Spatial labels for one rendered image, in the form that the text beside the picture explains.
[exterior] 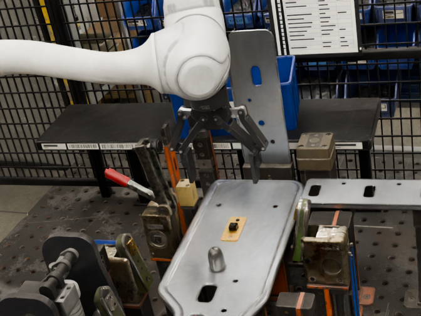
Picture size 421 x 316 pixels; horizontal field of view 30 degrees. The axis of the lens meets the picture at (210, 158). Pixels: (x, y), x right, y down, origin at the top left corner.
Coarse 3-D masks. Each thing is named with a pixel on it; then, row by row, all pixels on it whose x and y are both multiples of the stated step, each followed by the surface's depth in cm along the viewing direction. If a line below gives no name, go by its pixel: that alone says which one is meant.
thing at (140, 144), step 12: (144, 144) 162; (156, 144) 159; (144, 156) 161; (156, 156) 164; (144, 168) 162; (156, 168) 165; (156, 180) 163; (156, 192) 165; (168, 192) 167; (168, 204) 166
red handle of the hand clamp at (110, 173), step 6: (108, 174) 167; (114, 174) 167; (120, 174) 167; (114, 180) 167; (120, 180) 167; (126, 180) 167; (126, 186) 168; (132, 186) 167; (138, 186) 167; (138, 192) 167; (144, 192) 167; (150, 192) 167; (150, 198) 167
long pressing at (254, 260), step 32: (224, 192) 179; (256, 192) 177; (288, 192) 175; (192, 224) 170; (224, 224) 168; (256, 224) 166; (288, 224) 165; (192, 256) 161; (224, 256) 159; (256, 256) 157; (160, 288) 153; (192, 288) 152; (224, 288) 150; (256, 288) 148
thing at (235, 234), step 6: (228, 222) 169; (234, 222) 168; (240, 222) 168; (228, 228) 166; (234, 228) 165; (240, 228) 166; (222, 234) 165; (228, 234) 165; (234, 234) 164; (240, 234) 164; (222, 240) 163; (228, 240) 163; (234, 240) 162
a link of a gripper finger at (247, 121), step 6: (240, 108) 149; (246, 108) 151; (240, 114) 149; (240, 120) 150; (246, 120) 150; (252, 120) 152; (246, 126) 151; (252, 126) 151; (252, 132) 151; (258, 132) 152; (252, 138) 152; (258, 138) 151; (264, 138) 153; (258, 144) 152; (264, 144) 152; (264, 150) 152
